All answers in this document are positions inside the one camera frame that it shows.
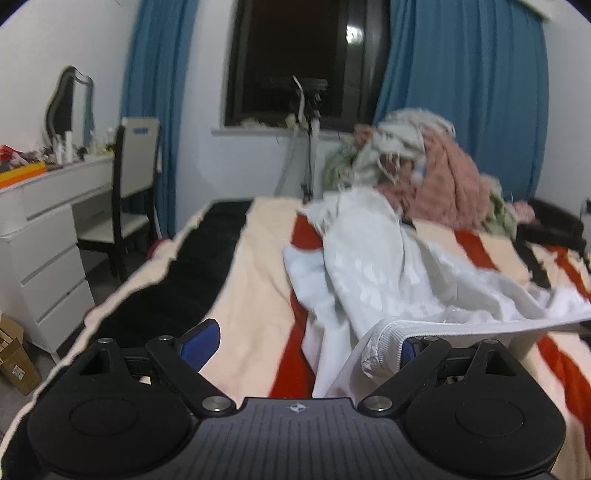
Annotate white t-shirt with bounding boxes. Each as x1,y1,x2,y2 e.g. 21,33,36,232
283,187,590,401

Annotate cardboard box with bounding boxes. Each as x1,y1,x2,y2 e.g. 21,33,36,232
0,313,41,395

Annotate pink fluffy blanket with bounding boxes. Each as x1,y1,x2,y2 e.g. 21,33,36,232
375,131,490,230

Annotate white dresser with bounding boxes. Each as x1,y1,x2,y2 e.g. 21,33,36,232
1,154,113,362

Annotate green patterned garment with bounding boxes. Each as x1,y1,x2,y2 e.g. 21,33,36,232
321,142,518,241

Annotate grey white hoodie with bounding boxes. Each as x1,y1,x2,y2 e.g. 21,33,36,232
352,108,456,185

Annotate grey black chair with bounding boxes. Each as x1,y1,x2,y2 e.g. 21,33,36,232
77,117,161,282

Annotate cosmetic bottles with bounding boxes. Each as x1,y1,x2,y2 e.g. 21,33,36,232
40,132,114,168

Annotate orange box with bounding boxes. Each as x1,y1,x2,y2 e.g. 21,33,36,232
0,162,47,189

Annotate garment steamer stand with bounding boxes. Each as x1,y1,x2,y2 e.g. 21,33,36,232
273,75,328,203

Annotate left blue curtain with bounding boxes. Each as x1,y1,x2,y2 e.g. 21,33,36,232
120,0,199,236

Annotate blue curtain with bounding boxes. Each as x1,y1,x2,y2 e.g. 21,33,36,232
120,0,199,236
374,0,549,199

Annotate right blue curtain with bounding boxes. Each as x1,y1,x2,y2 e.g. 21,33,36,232
374,0,549,199

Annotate dark window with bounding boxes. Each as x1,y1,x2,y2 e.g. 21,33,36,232
224,0,391,132

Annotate wavy frame mirror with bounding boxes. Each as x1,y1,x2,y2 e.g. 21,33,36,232
43,65,95,148

